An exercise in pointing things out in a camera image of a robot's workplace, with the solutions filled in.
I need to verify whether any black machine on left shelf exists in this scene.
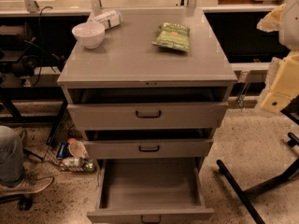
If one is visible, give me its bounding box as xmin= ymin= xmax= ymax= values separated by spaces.
xmin=0 ymin=23 xmax=66 ymax=88

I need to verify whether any green glass bottle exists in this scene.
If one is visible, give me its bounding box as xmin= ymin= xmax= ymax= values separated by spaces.
xmin=62 ymin=157 xmax=95 ymax=173

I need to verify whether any grey middle drawer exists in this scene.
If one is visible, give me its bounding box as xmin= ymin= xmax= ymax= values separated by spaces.
xmin=84 ymin=139 xmax=213 ymax=159

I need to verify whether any grey metal drawer cabinet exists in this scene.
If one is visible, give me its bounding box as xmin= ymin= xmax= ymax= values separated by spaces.
xmin=57 ymin=7 xmax=239 ymax=173

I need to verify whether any grey top drawer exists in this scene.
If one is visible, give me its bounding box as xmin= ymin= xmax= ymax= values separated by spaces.
xmin=67 ymin=103 xmax=228 ymax=131

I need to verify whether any clear plastic cup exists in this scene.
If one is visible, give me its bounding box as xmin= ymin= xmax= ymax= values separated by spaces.
xmin=68 ymin=138 xmax=88 ymax=159

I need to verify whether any white plastic bottle lying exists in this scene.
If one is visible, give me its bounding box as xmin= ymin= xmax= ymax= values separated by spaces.
xmin=90 ymin=9 xmax=122 ymax=30

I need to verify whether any black cable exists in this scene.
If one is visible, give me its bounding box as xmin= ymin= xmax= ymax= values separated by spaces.
xmin=23 ymin=6 xmax=60 ymax=88

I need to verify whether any blue soda can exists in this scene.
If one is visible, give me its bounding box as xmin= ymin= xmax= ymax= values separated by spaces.
xmin=56 ymin=142 xmax=69 ymax=160

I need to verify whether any green chip bag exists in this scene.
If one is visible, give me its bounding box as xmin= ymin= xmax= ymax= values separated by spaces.
xmin=152 ymin=22 xmax=191 ymax=52

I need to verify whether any tan sneaker shoe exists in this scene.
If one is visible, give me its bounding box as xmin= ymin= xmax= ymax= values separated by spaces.
xmin=0 ymin=176 xmax=54 ymax=197

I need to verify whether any person leg in jeans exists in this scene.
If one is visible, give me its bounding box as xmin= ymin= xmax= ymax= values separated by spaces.
xmin=0 ymin=126 xmax=24 ymax=188

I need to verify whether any black office chair caster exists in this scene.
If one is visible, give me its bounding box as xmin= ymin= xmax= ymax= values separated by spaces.
xmin=0 ymin=194 xmax=33 ymax=211

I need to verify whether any grey bottom drawer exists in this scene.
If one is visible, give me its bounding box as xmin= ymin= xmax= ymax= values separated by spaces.
xmin=87 ymin=158 xmax=214 ymax=224

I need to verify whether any black wire basket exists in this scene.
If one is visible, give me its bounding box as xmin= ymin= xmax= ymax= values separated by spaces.
xmin=44 ymin=111 xmax=96 ymax=173

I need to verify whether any white ceramic bowl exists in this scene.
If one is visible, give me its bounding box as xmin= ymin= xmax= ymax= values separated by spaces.
xmin=72 ymin=22 xmax=106 ymax=49

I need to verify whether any grey drawer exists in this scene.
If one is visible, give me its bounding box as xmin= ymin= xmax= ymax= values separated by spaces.
xmin=87 ymin=158 xmax=214 ymax=224
xmin=84 ymin=139 xmax=213 ymax=159
xmin=67 ymin=103 xmax=228 ymax=131

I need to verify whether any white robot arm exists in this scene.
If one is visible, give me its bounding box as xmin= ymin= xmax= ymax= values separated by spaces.
xmin=257 ymin=0 xmax=299 ymax=113

